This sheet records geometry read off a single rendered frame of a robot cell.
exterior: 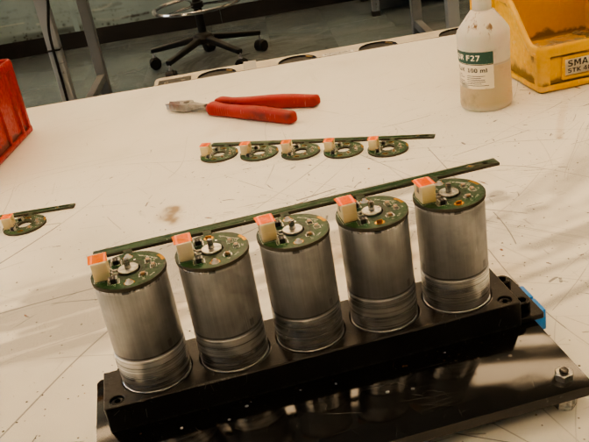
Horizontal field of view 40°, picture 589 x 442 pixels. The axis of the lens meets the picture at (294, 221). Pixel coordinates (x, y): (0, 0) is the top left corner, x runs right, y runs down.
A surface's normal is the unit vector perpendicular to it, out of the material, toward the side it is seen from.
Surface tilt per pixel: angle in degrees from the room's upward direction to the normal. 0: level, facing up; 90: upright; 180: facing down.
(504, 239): 0
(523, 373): 0
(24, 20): 90
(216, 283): 90
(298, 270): 90
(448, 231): 90
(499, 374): 0
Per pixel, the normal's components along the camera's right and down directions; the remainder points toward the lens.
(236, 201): -0.15, -0.89
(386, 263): 0.17, 0.41
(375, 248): -0.09, 0.45
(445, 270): -0.34, 0.46
